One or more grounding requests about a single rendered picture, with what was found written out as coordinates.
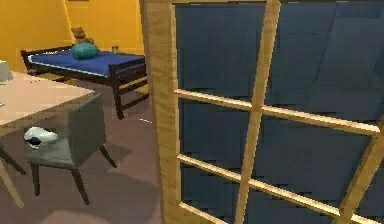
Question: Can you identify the wooden door with blue panes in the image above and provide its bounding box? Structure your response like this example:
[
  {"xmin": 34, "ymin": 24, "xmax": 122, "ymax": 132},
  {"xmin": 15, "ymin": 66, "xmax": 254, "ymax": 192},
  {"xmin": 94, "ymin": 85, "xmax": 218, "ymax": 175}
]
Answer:
[{"xmin": 139, "ymin": 0, "xmax": 384, "ymax": 224}]

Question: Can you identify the dark bed with blue mattress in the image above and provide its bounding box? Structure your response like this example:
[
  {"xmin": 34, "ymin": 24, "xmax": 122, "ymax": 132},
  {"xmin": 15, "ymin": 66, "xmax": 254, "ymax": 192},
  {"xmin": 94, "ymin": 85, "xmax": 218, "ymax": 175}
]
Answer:
[{"xmin": 20, "ymin": 45, "xmax": 150, "ymax": 121}]

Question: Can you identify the grey chair with dark legs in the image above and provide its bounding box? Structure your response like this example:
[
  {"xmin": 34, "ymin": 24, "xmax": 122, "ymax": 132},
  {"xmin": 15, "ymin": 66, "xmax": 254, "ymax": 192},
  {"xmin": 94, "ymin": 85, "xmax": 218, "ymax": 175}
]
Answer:
[{"xmin": 26, "ymin": 93, "xmax": 118, "ymax": 206}]

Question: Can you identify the teal pillow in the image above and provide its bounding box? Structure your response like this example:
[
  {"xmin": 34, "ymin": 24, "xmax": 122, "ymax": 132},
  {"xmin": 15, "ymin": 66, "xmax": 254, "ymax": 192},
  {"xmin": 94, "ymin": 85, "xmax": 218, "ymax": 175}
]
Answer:
[{"xmin": 70, "ymin": 42, "xmax": 100, "ymax": 61}]

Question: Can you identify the brown teddy bear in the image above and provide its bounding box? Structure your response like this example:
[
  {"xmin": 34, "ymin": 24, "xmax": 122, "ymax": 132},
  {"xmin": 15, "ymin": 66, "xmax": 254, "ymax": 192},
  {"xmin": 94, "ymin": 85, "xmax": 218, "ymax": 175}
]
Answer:
[{"xmin": 71, "ymin": 26, "xmax": 95, "ymax": 46}]

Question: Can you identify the white and black object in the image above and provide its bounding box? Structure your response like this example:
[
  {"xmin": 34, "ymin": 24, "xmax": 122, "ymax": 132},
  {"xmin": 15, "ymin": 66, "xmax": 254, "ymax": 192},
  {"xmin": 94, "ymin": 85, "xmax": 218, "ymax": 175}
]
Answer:
[{"xmin": 23, "ymin": 126, "xmax": 59, "ymax": 150}]

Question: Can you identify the pale wooden table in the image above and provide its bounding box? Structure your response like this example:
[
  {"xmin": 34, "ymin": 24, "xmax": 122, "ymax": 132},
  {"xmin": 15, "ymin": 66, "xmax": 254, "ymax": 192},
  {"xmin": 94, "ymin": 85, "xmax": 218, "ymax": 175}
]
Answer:
[{"xmin": 0, "ymin": 71, "xmax": 96, "ymax": 209}]

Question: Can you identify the grey box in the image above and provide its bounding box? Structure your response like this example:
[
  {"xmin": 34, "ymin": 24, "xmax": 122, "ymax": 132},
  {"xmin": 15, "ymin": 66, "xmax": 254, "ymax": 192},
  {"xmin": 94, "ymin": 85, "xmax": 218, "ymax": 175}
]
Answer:
[{"xmin": 0, "ymin": 60, "xmax": 14, "ymax": 83}]

